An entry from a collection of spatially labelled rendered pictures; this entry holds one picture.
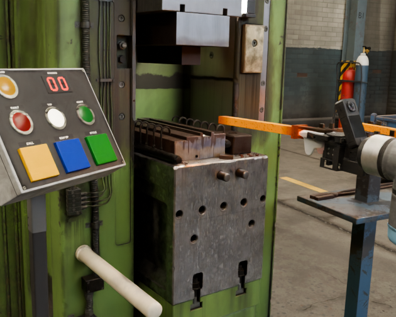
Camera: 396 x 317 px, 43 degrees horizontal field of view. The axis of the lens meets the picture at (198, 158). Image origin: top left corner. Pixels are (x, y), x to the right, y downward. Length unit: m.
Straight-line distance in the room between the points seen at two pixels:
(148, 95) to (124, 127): 0.44
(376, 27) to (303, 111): 2.27
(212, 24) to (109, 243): 0.77
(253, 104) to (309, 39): 7.66
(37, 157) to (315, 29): 8.73
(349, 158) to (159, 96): 1.06
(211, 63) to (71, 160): 0.94
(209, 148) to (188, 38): 0.35
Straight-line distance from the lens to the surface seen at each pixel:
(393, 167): 1.10
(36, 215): 1.31
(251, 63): 1.87
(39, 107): 1.20
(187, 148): 1.58
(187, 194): 1.54
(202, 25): 1.59
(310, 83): 9.60
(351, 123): 1.18
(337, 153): 1.20
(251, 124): 1.43
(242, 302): 1.85
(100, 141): 1.26
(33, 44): 1.89
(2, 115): 1.12
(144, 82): 2.03
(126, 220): 1.70
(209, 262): 1.68
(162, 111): 2.08
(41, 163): 1.12
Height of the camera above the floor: 1.23
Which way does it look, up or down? 11 degrees down
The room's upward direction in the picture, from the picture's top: 2 degrees clockwise
